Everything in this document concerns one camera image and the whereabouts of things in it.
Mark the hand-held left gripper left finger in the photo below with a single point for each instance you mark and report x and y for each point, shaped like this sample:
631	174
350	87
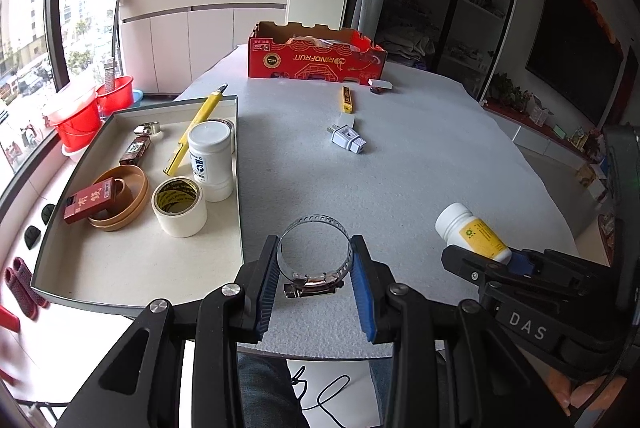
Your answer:
267	290

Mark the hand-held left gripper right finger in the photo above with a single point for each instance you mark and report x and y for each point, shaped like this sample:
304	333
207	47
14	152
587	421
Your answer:
362	295

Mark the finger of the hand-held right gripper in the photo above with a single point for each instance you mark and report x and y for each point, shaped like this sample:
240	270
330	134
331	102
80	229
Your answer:
467	265
522	264

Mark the white bottle yellow label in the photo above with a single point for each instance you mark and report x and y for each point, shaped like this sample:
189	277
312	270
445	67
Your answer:
475	233

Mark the white tape roll yellow core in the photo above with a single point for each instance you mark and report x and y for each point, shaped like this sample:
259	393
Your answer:
186	220

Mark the plain white bottle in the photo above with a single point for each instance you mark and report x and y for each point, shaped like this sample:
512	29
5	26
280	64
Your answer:
210	168

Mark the grey-rimmed shallow tray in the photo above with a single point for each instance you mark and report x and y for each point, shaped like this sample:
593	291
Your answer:
125	268

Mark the yellow utility knife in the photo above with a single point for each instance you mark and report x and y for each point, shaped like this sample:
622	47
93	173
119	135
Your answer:
200	113

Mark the dark patterned small box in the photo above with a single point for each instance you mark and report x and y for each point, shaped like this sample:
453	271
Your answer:
135	151

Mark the small red box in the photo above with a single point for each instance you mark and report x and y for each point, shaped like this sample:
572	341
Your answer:
90	200

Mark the person's right hand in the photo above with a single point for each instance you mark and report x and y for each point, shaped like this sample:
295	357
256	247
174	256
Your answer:
575	393

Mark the person's leg in jeans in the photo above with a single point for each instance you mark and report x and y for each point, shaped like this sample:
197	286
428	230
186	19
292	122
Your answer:
382	388
265	390

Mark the brown round dish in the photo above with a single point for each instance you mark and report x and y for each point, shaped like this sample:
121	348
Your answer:
137	204

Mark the white plug adapter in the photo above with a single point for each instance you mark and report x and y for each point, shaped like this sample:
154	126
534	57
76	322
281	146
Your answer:
345	138

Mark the green houseplants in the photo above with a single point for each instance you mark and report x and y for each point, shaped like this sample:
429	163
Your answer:
507	92

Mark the small yellow box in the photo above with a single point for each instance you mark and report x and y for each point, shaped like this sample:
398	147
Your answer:
347	99

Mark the small white rectangular block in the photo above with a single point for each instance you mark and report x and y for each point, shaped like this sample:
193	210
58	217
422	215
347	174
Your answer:
381	83

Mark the black television screen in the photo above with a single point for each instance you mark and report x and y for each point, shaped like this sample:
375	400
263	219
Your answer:
575	53

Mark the red cardboard box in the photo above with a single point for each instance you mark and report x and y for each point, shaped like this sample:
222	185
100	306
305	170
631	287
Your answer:
310	61

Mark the black slippers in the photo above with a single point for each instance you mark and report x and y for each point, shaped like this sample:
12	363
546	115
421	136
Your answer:
32	237

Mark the dark red slippers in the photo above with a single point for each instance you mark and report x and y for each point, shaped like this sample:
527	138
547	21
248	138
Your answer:
22	283

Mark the red plastic stool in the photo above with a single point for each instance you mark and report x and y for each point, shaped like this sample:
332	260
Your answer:
7	333

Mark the white cabinet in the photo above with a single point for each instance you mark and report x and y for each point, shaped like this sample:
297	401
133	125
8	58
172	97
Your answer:
200	33

